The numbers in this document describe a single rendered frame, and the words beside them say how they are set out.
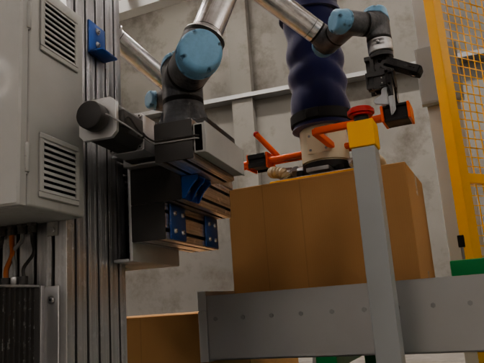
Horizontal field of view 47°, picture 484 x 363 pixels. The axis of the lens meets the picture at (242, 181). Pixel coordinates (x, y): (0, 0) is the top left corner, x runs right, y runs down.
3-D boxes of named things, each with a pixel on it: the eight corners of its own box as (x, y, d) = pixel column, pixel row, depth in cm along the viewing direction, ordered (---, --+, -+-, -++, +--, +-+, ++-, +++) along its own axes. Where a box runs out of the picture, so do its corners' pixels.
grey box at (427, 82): (464, 99, 276) (455, 43, 282) (464, 96, 271) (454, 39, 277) (423, 107, 283) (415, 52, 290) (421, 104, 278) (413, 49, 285)
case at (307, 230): (437, 293, 196) (421, 182, 205) (423, 295, 160) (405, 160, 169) (278, 305, 220) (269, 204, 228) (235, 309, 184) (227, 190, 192)
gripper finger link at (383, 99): (376, 118, 164) (374, 93, 169) (396, 114, 162) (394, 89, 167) (374, 111, 162) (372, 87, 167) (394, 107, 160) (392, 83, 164)
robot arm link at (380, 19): (355, 14, 177) (378, 16, 180) (359, 46, 174) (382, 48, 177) (369, 1, 170) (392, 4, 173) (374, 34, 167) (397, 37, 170)
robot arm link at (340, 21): (323, 43, 174) (353, 47, 178) (341, 26, 164) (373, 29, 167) (320, 20, 175) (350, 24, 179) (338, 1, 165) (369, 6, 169)
